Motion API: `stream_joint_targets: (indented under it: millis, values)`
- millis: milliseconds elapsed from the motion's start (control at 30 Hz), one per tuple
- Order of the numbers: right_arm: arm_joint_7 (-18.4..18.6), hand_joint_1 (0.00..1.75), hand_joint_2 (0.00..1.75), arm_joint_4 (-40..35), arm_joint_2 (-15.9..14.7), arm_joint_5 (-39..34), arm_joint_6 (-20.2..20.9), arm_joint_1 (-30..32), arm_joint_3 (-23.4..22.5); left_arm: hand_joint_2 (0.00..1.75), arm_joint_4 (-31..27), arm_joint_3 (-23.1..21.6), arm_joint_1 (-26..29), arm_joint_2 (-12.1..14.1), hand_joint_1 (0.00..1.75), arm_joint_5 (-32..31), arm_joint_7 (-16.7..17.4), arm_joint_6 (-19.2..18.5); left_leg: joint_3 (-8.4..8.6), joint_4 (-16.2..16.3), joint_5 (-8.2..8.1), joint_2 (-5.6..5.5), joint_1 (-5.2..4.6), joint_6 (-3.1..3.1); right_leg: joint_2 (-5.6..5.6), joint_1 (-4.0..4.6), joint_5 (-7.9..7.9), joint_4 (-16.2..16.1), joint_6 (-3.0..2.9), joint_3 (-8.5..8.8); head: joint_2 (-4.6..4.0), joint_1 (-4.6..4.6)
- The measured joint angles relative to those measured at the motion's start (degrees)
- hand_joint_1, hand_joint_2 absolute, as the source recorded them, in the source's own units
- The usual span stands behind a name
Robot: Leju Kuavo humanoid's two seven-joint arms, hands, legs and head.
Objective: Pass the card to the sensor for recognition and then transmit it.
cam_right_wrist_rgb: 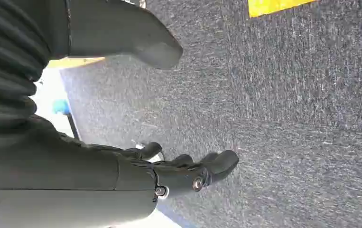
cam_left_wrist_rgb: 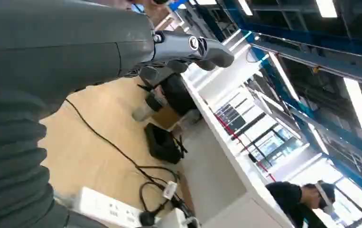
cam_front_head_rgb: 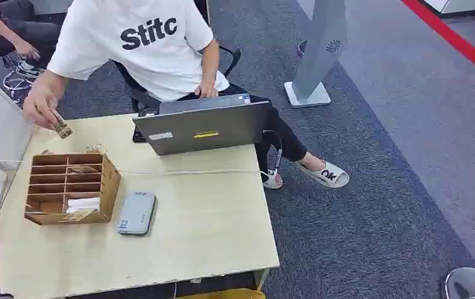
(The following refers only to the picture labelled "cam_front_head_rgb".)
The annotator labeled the person in dark clothes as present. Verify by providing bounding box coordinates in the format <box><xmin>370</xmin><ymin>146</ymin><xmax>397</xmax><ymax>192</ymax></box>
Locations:
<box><xmin>0</xmin><ymin>0</ymin><xmax>67</xmax><ymax>63</ymax></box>

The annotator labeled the person in white shirt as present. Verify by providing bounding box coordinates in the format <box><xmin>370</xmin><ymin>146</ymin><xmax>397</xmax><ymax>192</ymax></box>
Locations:
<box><xmin>22</xmin><ymin>0</ymin><xmax>350</xmax><ymax>190</ymax></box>

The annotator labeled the black and white strap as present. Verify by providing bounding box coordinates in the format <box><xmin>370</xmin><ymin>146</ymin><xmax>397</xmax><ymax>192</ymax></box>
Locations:
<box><xmin>261</xmin><ymin>130</ymin><xmax>284</xmax><ymax>175</ymax></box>

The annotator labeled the grey laptop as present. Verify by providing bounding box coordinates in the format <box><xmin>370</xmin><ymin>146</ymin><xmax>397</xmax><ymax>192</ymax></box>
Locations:
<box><xmin>131</xmin><ymin>93</ymin><xmax>273</xmax><ymax>157</ymax></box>

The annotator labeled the grey stand with white base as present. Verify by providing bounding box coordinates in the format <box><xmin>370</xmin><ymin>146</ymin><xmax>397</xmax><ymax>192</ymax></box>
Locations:
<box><xmin>283</xmin><ymin>0</ymin><xmax>349</xmax><ymax>109</ymax></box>

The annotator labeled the white sandal with red print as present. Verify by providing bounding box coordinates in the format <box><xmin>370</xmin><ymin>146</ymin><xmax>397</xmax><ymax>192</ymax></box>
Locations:
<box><xmin>262</xmin><ymin>169</ymin><xmax>284</xmax><ymax>190</ymax></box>

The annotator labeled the chrome chair base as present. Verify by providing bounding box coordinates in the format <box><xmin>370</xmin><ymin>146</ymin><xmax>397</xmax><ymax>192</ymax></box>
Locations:
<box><xmin>2</xmin><ymin>54</ymin><xmax>47</xmax><ymax>102</ymax></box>

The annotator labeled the printed card leaning flat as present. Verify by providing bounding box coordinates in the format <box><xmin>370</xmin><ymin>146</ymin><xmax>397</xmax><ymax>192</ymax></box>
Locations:
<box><xmin>57</xmin><ymin>209</ymin><xmax>98</xmax><ymax>224</ymax></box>

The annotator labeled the person's left hand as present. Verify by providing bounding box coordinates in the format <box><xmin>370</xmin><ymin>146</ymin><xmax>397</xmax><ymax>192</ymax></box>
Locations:
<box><xmin>194</xmin><ymin>82</ymin><xmax>220</xmax><ymax>99</ymax></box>

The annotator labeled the person's right hand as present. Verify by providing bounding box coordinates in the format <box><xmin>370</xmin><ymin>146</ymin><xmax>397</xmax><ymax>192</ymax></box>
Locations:
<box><xmin>22</xmin><ymin>82</ymin><xmax>63</xmax><ymax>131</ymax></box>

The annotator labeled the yellow board under desk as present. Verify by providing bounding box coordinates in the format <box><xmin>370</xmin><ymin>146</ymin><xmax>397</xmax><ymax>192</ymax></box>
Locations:
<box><xmin>175</xmin><ymin>288</ymin><xmax>266</xmax><ymax>299</ymax></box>

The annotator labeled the white cards stack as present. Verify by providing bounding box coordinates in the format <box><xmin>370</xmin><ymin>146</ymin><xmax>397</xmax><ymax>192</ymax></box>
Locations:
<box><xmin>65</xmin><ymin>197</ymin><xmax>101</xmax><ymax>214</ymax></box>

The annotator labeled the white and black furniture base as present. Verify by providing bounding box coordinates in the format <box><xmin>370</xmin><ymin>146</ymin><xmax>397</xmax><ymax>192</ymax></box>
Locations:
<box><xmin>418</xmin><ymin>0</ymin><xmax>475</xmax><ymax>19</ymax></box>

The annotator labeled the grey card reader device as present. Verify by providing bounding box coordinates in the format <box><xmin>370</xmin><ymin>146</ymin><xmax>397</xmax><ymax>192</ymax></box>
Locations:
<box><xmin>117</xmin><ymin>191</ymin><xmax>157</xmax><ymax>237</ymax></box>

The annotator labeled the wooden card box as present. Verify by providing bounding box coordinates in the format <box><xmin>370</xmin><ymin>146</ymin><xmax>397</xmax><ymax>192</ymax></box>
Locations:
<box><xmin>24</xmin><ymin>149</ymin><xmax>121</xmax><ymax>226</ymax></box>

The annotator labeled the stack of printed cards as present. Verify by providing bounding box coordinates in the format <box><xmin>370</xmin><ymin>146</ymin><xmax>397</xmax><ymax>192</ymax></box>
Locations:
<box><xmin>50</xmin><ymin>108</ymin><xmax>74</xmax><ymax>140</ymax></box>

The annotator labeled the white cable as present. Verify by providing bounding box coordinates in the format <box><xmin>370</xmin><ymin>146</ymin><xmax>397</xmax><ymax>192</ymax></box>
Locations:
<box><xmin>0</xmin><ymin>158</ymin><xmax>272</xmax><ymax>181</ymax></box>

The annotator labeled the black office chair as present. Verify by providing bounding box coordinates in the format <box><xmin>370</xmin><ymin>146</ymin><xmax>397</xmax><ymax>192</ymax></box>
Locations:
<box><xmin>112</xmin><ymin>44</ymin><xmax>242</xmax><ymax>115</ymax></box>

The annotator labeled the white sandal with black print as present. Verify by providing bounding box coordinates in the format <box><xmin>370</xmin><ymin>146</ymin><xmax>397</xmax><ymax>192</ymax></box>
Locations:
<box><xmin>295</xmin><ymin>159</ymin><xmax>350</xmax><ymax>190</ymax></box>

